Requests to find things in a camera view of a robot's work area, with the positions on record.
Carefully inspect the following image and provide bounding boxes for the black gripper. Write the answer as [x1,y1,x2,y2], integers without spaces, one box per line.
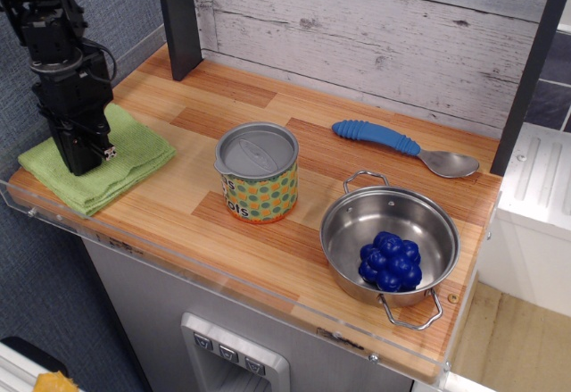
[30,47,117,176]

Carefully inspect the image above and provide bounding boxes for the green cloth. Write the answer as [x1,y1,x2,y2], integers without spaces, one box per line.
[18,103,176,216]

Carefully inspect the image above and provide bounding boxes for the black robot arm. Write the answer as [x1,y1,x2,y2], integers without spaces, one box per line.
[1,0,117,176]

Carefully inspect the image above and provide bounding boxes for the dotted can with grey lid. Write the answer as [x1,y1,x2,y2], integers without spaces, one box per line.
[214,121,299,224]

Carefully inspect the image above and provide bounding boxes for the grey toy fridge cabinet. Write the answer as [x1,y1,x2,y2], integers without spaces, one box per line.
[86,239,413,391]

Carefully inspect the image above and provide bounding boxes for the clear acrylic table guard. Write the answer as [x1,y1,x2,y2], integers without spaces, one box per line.
[0,25,503,387]

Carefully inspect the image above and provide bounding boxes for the yellow object at corner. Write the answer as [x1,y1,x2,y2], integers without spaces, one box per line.
[32,371,79,392]

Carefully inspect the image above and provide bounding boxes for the silver dispenser button panel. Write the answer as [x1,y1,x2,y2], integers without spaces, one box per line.
[180,313,292,391]

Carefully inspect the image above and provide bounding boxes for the stainless steel pot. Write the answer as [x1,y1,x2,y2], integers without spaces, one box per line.
[319,182,460,330]

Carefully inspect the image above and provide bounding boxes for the blue toy grapes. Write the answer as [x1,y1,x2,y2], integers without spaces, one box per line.
[358,231,423,293]

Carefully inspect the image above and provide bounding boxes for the white toy sink unit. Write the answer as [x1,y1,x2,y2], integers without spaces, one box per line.
[476,124,570,315]

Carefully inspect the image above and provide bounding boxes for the dark grey left post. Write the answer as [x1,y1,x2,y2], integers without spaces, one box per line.
[160,0,203,81]

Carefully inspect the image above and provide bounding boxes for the dark grey post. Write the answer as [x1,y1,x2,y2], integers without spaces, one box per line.
[490,0,567,176]
[160,0,203,81]

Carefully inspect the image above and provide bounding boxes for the blue handled metal spoon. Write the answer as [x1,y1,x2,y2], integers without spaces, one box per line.
[332,120,479,179]

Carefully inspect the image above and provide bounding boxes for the dark grey right post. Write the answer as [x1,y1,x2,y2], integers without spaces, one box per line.
[490,0,567,176]

